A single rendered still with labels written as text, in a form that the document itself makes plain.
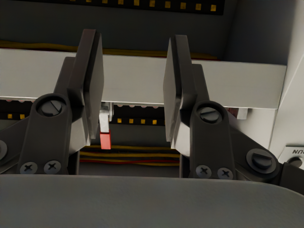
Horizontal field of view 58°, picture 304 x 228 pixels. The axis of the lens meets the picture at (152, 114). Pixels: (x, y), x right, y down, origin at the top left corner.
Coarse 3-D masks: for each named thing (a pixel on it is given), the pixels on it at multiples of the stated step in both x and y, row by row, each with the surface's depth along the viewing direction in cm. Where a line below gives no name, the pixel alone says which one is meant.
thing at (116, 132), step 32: (0, 0) 40; (0, 32) 42; (32, 32) 43; (64, 32) 43; (128, 32) 43; (160, 32) 43; (192, 32) 43; (224, 32) 44; (0, 128) 54; (128, 128) 55; (160, 128) 56
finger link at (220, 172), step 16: (192, 112) 9; (208, 112) 9; (224, 112) 9; (192, 128) 9; (208, 128) 9; (224, 128) 9; (192, 144) 8; (208, 144) 8; (224, 144) 8; (192, 160) 8; (208, 160) 8; (224, 160) 8; (192, 176) 8; (208, 176) 7; (224, 176) 7
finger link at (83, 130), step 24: (96, 48) 11; (72, 72) 10; (96, 72) 11; (72, 96) 9; (96, 96) 11; (24, 120) 9; (72, 120) 9; (96, 120) 12; (0, 144) 8; (72, 144) 10; (0, 168) 8
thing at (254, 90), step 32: (0, 64) 25; (32, 64) 25; (128, 64) 26; (160, 64) 26; (224, 64) 26; (256, 64) 27; (0, 96) 26; (32, 96) 26; (128, 96) 27; (160, 96) 27; (224, 96) 27; (256, 96) 28; (256, 128) 32
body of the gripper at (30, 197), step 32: (0, 192) 6; (32, 192) 6; (64, 192) 6; (96, 192) 6; (128, 192) 6; (160, 192) 6; (192, 192) 6; (224, 192) 6; (256, 192) 7; (288, 192) 7; (0, 224) 5; (32, 224) 5; (64, 224) 6; (96, 224) 6; (128, 224) 6; (160, 224) 6; (192, 224) 6; (224, 224) 6; (256, 224) 6; (288, 224) 6
